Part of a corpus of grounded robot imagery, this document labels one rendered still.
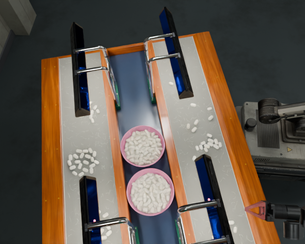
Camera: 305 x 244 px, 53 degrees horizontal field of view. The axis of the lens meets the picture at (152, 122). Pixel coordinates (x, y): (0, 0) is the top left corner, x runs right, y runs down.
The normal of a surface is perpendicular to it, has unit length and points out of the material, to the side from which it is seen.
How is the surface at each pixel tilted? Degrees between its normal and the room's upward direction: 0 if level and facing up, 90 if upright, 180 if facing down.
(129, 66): 0
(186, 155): 0
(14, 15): 90
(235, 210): 0
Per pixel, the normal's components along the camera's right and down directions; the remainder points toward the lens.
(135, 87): -0.05, -0.45
